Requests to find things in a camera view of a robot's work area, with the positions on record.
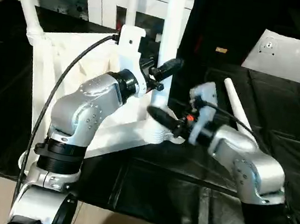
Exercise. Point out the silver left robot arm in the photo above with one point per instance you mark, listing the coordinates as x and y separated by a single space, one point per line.
77 119

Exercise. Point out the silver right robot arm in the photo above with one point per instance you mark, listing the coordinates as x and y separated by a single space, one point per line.
252 175

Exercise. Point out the small yellow label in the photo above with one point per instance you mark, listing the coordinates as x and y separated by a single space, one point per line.
220 49

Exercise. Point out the black work mat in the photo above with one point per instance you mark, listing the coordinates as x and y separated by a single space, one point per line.
293 120

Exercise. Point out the white flat panel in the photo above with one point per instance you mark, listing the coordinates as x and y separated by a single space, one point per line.
290 58

